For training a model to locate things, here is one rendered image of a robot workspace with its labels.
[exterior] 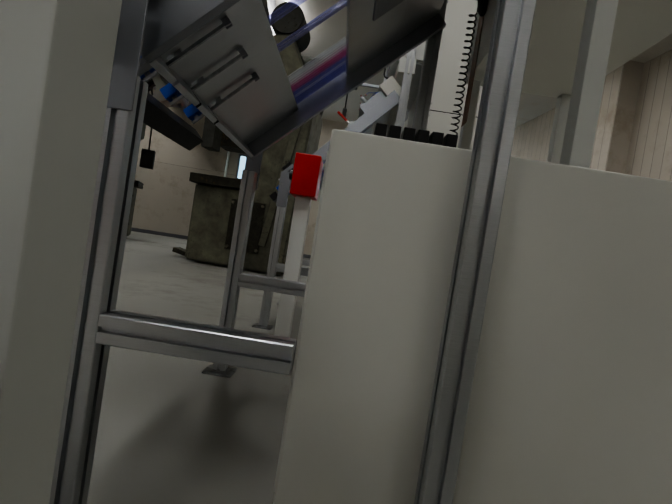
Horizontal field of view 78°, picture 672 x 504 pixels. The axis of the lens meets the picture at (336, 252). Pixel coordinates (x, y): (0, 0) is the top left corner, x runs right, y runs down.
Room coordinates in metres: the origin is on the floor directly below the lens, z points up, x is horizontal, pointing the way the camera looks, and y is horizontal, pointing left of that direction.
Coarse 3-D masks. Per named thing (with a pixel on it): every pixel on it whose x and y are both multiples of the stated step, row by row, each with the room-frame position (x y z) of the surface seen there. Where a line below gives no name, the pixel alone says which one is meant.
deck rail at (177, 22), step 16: (160, 0) 0.59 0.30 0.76; (176, 0) 0.59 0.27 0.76; (192, 0) 0.59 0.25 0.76; (208, 0) 0.59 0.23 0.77; (224, 0) 0.59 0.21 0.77; (160, 16) 0.59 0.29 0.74; (176, 16) 0.59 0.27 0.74; (192, 16) 0.59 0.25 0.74; (208, 16) 0.59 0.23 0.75; (144, 32) 0.59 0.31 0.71; (160, 32) 0.59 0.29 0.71; (176, 32) 0.59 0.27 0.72; (192, 32) 0.60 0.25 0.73; (144, 48) 0.59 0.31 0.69; (160, 48) 0.59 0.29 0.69
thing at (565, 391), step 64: (384, 192) 0.58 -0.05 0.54; (448, 192) 0.58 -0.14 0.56; (512, 192) 0.58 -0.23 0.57; (576, 192) 0.58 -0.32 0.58; (640, 192) 0.58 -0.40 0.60; (320, 256) 0.58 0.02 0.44; (384, 256) 0.58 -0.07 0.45; (448, 256) 0.58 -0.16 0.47; (512, 256) 0.58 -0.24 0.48; (576, 256) 0.58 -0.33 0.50; (640, 256) 0.58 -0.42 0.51; (320, 320) 0.58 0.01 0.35; (384, 320) 0.58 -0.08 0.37; (512, 320) 0.58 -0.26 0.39; (576, 320) 0.58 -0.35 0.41; (640, 320) 0.58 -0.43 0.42; (320, 384) 0.58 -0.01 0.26; (384, 384) 0.58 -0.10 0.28; (512, 384) 0.58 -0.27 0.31; (576, 384) 0.58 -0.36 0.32; (640, 384) 0.58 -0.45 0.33; (320, 448) 0.58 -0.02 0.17; (384, 448) 0.58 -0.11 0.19; (512, 448) 0.58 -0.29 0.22; (576, 448) 0.58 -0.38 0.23; (640, 448) 0.58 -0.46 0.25
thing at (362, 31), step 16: (352, 0) 0.88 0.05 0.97; (368, 0) 0.93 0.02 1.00; (384, 0) 0.88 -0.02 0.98; (400, 0) 0.93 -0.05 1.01; (416, 0) 1.08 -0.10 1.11; (432, 0) 1.14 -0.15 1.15; (352, 16) 0.95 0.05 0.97; (368, 16) 1.00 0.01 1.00; (384, 16) 1.05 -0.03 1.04; (400, 16) 1.11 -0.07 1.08; (416, 16) 1.18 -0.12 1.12; (432, 16) 1.25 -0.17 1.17; (352, 32) 1.02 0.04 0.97; (368, 32) 1.08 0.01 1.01; (384, 32) 1.14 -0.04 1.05; (400, 32) 1.21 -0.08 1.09; (352, 48) 1.10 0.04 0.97; (368, 48) 1.17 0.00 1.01; (384, 48) 1.25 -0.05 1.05; (352, 64) 1.21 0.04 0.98
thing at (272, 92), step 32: (256, 0) 0.69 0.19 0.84; (224, 32) 0.72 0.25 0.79; (256, 32) 0.77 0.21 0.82; (192, 64) 0.74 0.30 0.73; (224, 64) 0.80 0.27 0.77; (256, 64) 0.88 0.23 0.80; (224, 96) 0.92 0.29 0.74; (256, 96) 1.01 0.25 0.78; (288, 96) 1.13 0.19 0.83; (256, 128) 1.20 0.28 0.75
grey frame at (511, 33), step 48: (528, 0) 0.54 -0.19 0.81; (432, 48) 1.29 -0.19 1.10; (528, 48) 0.54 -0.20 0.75; (144, 96) 0.58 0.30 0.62; (480, 144) 0.54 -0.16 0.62; (96, 192) 0.55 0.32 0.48; (240, 192) 1.29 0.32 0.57; (480, 192) 0.54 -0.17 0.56; (96, 240) 0.56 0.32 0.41; (240, 240) 1.29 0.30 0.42; (480, 240) 0.55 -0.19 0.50; (96, 288) 0.55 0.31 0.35; (480, 288) 0.54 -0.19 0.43; (96, 384) 0.57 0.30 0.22; (96, 432) 0.58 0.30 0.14; (432, 432) 0.55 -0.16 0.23; (432, 480) 0.54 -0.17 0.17
